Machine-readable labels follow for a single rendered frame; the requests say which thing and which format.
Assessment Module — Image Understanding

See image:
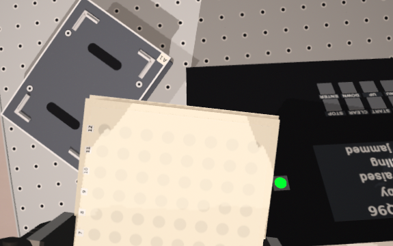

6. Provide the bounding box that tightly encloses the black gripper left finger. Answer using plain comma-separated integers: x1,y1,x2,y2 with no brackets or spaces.
0,212,76,246

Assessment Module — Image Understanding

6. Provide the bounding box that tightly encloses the white benchtop machine with dark base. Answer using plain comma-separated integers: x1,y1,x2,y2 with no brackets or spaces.
186,58,393,246

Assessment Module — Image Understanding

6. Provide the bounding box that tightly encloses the cream pcr plate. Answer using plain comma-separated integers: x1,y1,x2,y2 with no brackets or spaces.
73,95,280,246

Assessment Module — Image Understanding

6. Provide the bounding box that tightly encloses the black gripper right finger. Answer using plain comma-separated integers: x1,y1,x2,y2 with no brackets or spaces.
262,237,282,246

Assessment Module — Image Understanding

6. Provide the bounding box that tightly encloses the dark grey rectangular frame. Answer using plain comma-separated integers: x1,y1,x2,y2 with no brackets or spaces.
0,0,173,172

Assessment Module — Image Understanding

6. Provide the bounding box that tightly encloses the grey perforated base plate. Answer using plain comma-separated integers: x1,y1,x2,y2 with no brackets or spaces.
0,0,393,237

